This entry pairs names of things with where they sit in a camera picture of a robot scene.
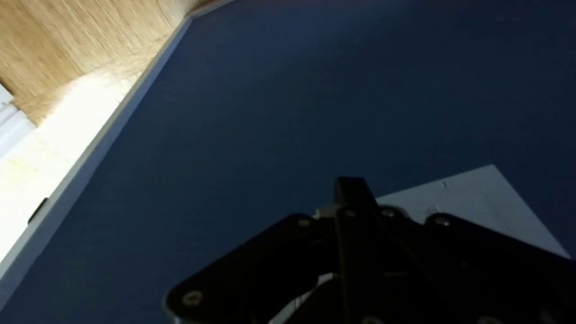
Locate metal door hinge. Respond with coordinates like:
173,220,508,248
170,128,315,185
27,196,51,225

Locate white door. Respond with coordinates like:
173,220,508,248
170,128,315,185
0,81,38,160

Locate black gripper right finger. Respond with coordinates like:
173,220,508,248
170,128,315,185
377,203,576,324

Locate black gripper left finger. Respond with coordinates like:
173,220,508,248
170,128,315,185
166,176,396,324

